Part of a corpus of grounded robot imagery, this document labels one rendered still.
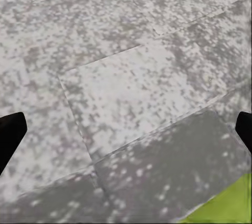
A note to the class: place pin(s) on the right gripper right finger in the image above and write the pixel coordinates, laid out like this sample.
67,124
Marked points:
244,128

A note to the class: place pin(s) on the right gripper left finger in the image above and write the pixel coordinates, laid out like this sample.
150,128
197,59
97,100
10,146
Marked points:
13,128

